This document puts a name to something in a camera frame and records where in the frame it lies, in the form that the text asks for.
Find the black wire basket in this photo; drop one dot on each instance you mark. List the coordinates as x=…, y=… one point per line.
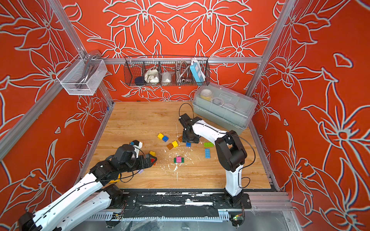
x=174, y=70

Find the yellow lego brick far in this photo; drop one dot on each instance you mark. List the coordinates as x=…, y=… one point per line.
x=160, y=136

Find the grey lidded storage box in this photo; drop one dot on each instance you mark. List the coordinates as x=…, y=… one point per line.
x=224, y=107

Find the clear plastic bin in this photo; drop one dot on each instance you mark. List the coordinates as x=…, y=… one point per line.
x=83, y=77

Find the yellow tape measure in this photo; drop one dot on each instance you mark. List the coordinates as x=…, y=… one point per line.
x=115, y=180

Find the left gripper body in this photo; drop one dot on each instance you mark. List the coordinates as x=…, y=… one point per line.
x=140, y=164

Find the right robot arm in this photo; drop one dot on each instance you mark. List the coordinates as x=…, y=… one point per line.
x=230, y=152

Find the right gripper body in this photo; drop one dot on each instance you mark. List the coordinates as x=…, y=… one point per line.
x=187, y=138

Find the white cloth in basket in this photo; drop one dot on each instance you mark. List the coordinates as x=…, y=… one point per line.
x=152, y=76

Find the dark green lego plate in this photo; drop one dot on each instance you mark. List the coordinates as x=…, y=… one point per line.
x=174, y=160

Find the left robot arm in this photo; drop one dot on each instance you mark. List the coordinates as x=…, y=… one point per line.
x=93, y=193

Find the lime green lego brick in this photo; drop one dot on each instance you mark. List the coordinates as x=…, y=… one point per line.
x=208, y=144

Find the light blue long lego brick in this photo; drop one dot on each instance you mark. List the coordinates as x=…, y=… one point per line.
x=207, y=153

